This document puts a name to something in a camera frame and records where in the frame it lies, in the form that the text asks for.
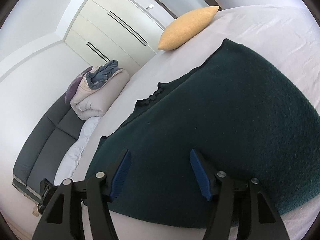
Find grey-blue crumpled cloth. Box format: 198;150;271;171
90;60;119;90

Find purple pillow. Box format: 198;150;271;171
64;66;93;105

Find dark grey padded headboard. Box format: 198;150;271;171
12;90;84;197

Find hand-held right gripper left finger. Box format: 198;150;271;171
32;149;132;240

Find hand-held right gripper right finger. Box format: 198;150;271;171
189;149;288;240

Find yellow pillow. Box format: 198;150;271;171
157;5;220;51

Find white wardrobe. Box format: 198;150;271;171
62;0;180;68

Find dark green sweater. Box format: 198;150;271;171
86;38;320;229

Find black object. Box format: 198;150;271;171
37;178;58;213

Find beige folded duvet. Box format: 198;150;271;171
70;66;130;120

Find white pillow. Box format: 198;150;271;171
54;116;103;187

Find bed with white sheet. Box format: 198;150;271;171
54;4;320;240

